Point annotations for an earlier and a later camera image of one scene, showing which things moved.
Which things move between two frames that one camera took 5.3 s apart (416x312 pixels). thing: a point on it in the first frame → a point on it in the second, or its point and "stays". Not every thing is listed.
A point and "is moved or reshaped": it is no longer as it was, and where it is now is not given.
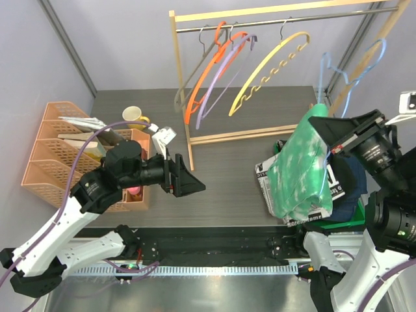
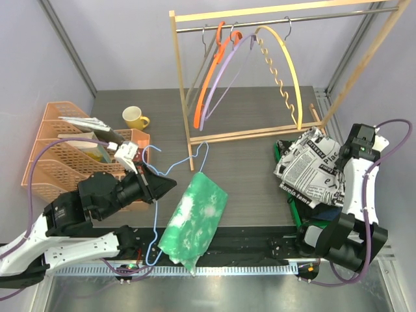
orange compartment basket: x=133 y=197 stays
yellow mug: x=134 y=114 stays
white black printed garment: x=333 y=184 → x=310 y=170
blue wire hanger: x=327 y=163 → x=147 y=168
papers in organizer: x=88 y=127 stays
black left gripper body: x=171 y=182 → x=145 y=186
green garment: x=301 y=175 → x=188 y=233
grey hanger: x=179 y=104 is moved or reshaped
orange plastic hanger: x=218 y=51 is moved or reshaped
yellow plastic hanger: x=268 y=75 → x=299 y=121
